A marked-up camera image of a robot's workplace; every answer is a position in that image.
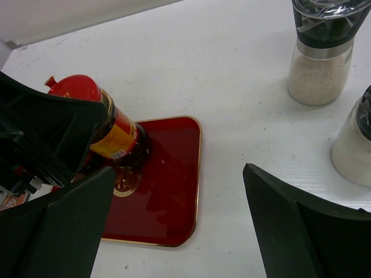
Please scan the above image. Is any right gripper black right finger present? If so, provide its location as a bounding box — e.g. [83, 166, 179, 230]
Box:
[243, 163, 370, 277]

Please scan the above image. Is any red lacquer tray gold emblem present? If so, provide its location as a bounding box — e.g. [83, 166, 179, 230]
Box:
[101, 116, 202, 247]

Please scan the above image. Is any white shaker black knob lid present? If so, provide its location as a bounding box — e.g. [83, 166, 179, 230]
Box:
[330, 88, 370, 186]

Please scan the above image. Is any salt grinder black clear top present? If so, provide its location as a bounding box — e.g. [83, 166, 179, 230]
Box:
[288, 1, 370, 106]

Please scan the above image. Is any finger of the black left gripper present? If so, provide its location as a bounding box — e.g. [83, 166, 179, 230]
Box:
[1, 74, 107, 187]

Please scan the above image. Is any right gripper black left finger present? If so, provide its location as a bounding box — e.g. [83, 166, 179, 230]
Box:
[1, 167, 116, 277]

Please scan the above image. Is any red lid sauce jar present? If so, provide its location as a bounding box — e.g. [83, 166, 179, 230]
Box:
[45, 75, 151, 174]

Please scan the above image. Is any small jar white lid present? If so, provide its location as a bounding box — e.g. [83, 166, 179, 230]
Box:
[0, 192, 30, 211]

